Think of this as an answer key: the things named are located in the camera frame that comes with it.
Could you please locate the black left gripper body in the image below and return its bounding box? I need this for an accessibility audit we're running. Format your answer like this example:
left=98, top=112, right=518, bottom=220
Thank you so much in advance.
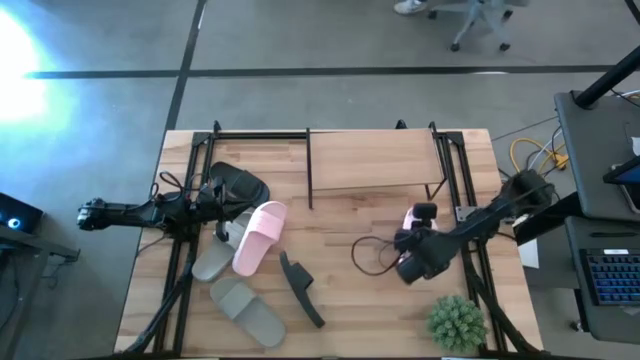
left=195, top=179, right=236, bottom=226

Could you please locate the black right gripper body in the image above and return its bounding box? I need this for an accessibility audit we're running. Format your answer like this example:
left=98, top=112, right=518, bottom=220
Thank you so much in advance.
left=394, top=225, right=444, bottom=254

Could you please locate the pink slide sandal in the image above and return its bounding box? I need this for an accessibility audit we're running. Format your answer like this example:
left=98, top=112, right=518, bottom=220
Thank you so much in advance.
left=231, top=200, right=289, bottom=278
left=402, top=205, right=440, bottom=232

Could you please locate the black slide sandal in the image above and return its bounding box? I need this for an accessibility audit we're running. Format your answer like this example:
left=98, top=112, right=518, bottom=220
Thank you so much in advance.
left=208, top=160, right=272, bottom=209
left=278, top=250, right=327, bottom=330

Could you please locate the beige slide sandal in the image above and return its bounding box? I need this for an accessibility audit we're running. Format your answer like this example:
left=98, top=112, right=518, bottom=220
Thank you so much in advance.
left=191, top=209, right=256, bottom=283
left=209, top=277, right=287, bottom=349

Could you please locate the green artificial plant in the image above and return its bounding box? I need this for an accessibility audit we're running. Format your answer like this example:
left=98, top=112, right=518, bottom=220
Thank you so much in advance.
left=426, top=294, right=489, bottom=353

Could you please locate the white paper sheet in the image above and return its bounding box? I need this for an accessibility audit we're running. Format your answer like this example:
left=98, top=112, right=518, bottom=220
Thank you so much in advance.
left=517, top=238, right=541, bottom=270

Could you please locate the grey keyboard desk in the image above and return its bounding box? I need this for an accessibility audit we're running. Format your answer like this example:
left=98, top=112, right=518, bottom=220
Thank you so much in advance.
left=513, top=192, right=640, bottom=346

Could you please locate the black side stand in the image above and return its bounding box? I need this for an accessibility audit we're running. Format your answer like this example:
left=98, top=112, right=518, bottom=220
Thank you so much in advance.
left=0, top=227, right=81, bottom=360

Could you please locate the black device with blue light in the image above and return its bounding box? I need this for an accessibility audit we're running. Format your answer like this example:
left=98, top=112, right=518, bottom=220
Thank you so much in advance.
left=0, top=191, right=45, bottom=235

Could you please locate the grey desk top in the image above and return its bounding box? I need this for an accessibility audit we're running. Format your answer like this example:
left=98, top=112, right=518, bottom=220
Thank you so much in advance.
left=553, top=89, right=640, bottom=222

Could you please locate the backlit black keyboard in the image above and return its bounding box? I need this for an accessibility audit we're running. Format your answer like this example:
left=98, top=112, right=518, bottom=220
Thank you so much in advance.
left=579, top=247, right=640, bottom=307

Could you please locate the black tablet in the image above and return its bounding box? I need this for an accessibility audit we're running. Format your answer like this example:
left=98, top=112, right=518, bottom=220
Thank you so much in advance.
left=601, top=155, right=640, bottom=215

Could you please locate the office chair base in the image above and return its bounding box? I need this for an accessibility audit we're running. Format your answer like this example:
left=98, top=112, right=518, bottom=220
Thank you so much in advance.
left=426, top=0, right=531, bottom=53

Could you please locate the black pole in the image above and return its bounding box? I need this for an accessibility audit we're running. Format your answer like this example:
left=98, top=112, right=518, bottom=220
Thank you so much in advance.
left=572, top=43, right=640, bottom=110

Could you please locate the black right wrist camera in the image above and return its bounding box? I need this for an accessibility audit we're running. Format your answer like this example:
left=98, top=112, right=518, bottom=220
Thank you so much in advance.
left=411, top=201, right=439, bottom=230

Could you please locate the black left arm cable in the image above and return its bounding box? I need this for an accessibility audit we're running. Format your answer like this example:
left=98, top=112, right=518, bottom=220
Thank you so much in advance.
left=148, top=170, right=201, bottom=201

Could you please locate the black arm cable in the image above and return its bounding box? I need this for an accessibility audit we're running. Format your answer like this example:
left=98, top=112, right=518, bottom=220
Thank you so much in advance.
left=350, top=235, right=401, bottom=278
left=148, top=170, right=201, bottom=201

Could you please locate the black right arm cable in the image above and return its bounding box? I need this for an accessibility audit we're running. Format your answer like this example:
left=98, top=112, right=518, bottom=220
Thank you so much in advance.
left=350, top=235, right=401, bottom=278

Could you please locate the yellow cable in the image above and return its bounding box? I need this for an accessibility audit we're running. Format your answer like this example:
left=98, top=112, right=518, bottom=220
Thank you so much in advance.
left=508, top=137, right=570, bottom=175

